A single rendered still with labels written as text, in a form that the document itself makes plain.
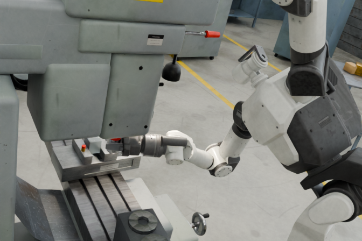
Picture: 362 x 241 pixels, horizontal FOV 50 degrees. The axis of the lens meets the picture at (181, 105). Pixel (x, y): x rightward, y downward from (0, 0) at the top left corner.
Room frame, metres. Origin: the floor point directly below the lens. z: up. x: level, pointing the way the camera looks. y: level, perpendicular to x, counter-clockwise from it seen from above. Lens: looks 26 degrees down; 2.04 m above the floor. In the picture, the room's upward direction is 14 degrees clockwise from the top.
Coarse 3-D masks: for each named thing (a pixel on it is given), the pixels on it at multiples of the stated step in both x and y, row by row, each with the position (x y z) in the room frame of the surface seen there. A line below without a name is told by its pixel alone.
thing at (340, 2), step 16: (224, 0) 6.01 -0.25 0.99; (336, 0) 6.75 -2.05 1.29; (352, 0) 6.99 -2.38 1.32; (224, 16) 6.07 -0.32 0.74; (336, 16) 6.70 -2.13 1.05; (288, 32) 7.09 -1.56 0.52; (336, 32) 6.86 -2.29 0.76; (192, 48) 5.77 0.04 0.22; (208, 48) 5.97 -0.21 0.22; (288, 48) 7.03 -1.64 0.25
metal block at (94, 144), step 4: (84, 140) 1.38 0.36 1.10; (88, 140) 1.35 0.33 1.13; (92, 140) 1.35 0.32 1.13; (96, 140) 1.36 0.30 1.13; (100, 140) 1.37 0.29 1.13; (88, 144) 1.34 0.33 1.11; (92, 144) 1.34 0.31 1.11; (96, 144) 1.35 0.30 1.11; (100, 144) 1.37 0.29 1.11; (88, 148) 1.34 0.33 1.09; (92, 148) 1.34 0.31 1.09; (96, 148) 1.36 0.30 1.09; (100, 148) 1.37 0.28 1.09; (92, 152) 1.35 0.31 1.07; (96, 152) 1.36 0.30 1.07
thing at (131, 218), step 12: (120, 216) 0.92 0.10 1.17; (132, 216) 0.92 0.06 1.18; (144, 216) 0.94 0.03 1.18; (156, 216) 0.96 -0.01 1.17; (120, 228) 0.90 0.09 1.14; (132, 228) 0.88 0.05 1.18; (144, 228) 0.89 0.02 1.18; (156, 228) 0.91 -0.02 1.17; (120, 240) 0.89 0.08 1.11; (132, 240) 0.84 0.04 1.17; (144, 240) 0.84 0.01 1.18; (156, 240) 0.85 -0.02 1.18; (168, 240) 0.86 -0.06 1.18
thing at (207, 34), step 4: (188, 32) 1.21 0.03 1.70; (192, 32) 1.22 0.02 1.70; (196, 32) 1.23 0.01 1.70; (200, 32) 1.24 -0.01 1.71; (204, 32) 1.25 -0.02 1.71; (208, 32) 1.25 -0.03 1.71; (212, 32) 1.26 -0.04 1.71; (216, 32) 1.27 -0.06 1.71; (208, 36) 1.25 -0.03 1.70; (212, 36) 1.26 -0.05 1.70; (216, 36) 1.27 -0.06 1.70
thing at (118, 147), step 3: (108, 144) 1.18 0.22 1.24; (111, 144) 1.18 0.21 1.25; (114, 144) 1.18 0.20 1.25; (117, 144) 1.19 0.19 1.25; (120, 144) 1.19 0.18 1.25; (105, 147) 1.18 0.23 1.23; (108, 147) 1.18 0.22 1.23; (111, 147) 1.18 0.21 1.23; (114, 147) 1.18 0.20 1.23; (117, 147) 1.19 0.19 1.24; (120, 147) 1.18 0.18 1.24; (114, 150) 1.18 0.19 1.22; (117, 150) 1.19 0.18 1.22; (120, 150) 1.18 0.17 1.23
